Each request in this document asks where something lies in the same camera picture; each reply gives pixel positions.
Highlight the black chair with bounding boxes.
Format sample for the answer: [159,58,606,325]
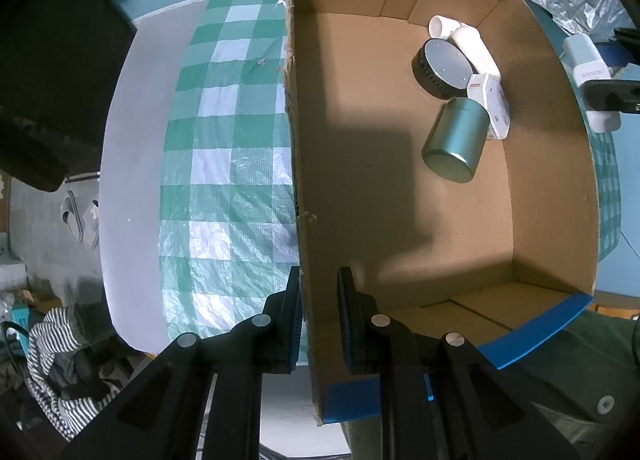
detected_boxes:
[0,0,138,193]

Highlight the brown cardboard box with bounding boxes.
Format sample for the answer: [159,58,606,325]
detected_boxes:
[282,0,615,427]

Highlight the green checkered tablecloth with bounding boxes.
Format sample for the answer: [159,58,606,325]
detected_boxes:
[159,0,623,372]

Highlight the green jacket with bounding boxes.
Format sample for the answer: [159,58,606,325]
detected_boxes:
[340,307,640,460]

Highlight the black round disc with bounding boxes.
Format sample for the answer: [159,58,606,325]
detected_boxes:
[412,38,474,100]

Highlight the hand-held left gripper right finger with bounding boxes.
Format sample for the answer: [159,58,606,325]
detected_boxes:
[336,266,581,460]

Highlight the green metal tin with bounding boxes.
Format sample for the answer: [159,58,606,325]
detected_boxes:
[421,97,489,184]

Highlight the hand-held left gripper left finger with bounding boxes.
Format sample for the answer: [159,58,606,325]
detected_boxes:
[60,265,304,460]

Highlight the striped cloth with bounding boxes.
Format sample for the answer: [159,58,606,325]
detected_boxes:
[25,307,121,441]

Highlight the white pipe elbow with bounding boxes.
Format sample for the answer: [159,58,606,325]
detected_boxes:
[429,15,502,81]

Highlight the white slipper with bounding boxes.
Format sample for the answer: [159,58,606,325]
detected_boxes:
[61,189,84,242]
[82,200,101,250]

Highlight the white box with red label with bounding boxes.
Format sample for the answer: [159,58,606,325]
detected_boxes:
[466,73,511,141]

